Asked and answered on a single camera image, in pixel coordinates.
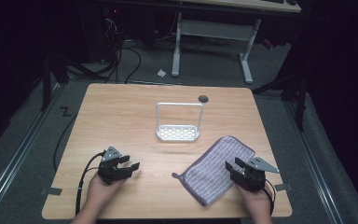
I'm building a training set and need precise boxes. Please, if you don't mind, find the grey tape piece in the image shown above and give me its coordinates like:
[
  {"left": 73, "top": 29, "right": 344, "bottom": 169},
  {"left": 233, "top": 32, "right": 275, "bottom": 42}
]
[
  {"left": 40, "top": 186, "right": 63, "bottom": 197},
  {"left": 274, "top": 183, "right": 293, "bottom": 192}
]

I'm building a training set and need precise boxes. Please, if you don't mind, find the metal floor rail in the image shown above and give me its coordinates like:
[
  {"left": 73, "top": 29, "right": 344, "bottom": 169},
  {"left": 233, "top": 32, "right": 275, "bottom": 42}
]
[
  {"left": 0, "top": 82, "right": 63, "bottom": 220},
  {"left": 283, "top": 99, "right": 346, "bottom": 224}
]

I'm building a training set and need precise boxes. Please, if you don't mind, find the white plastic rack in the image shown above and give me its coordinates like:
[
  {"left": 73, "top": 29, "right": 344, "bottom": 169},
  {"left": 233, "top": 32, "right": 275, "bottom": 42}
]
[{"left": 155, "top": 102, "right": 205, "bottom": 143}]

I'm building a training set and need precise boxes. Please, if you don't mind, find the person's right hand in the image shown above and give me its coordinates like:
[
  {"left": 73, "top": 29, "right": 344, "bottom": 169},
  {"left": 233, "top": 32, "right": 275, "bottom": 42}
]
[{"left": 233, "top": 182, "right": 273, "bottom": 218}]

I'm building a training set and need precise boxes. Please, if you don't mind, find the black metal stand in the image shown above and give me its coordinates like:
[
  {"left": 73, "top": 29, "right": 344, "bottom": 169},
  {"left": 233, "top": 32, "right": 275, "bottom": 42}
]
[
  {"left": 252, "top": 74, "right": 309, "bottom": 133},
  {"left": 39, "top": 54, "right": 71, "bottom": 112}
]

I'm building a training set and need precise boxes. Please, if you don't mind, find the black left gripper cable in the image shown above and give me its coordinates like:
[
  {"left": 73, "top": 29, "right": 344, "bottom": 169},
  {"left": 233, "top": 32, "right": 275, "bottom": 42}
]
[{"left": 75, "top": 150, "right": 107, "bottom": 217}]

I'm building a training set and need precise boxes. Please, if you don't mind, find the person's left hand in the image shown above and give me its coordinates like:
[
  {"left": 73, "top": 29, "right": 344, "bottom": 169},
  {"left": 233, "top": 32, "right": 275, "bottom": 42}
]
[{"left": 85, "top": 173, "right": 129, "bottom": 216}]

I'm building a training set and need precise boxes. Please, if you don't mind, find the white-legged desk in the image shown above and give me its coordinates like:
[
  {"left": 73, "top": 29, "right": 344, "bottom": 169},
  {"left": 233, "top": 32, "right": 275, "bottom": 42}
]
[{"left": 171, "top": 0, "right": 303, "bottom": 86}]

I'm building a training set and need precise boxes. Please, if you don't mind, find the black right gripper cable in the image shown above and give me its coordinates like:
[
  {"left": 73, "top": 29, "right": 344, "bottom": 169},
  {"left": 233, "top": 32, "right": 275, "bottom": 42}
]
[{"left": 262, "top": 178, "right": 277, "bottom": 217}]

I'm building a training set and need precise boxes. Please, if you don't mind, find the purple striped cloth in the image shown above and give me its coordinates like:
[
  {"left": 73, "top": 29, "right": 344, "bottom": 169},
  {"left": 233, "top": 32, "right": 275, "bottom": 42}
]
[{"left": 172, "top": 135, "right": 256, "bottom": 208}]

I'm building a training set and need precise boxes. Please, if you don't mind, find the thin black floor cable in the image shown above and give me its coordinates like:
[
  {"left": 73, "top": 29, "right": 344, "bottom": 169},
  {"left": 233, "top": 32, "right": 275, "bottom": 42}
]
[{"left": 52, "top": 113, "right": 78, "bottom": 173}]

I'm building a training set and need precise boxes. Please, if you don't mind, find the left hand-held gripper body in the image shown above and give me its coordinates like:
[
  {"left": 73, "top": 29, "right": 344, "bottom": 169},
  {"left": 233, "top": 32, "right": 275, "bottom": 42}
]
[{"left": 96, "top": 146, "right": 133, "bottom": 186}]

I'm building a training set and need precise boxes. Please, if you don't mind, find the bundle of black floor cables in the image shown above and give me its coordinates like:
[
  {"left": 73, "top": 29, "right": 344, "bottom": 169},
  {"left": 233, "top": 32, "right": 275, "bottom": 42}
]
[{"left": 96, "top": 12, "right": 143, "bottom": 85}]

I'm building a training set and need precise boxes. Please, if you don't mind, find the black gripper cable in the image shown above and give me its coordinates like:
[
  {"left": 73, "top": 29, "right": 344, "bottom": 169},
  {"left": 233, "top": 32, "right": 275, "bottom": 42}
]
[
  {"left": 262, "top": 178, "right": 277, "bottom": 217},
  {"left": 75, "top": 150, "right": 107, "bottom": 217}
]

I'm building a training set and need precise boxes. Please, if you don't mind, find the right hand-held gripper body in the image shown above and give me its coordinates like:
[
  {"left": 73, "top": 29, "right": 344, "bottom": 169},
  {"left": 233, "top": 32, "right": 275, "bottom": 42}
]
[{"left": 229, "top": 156, "right": 281, "bottom": 193}]

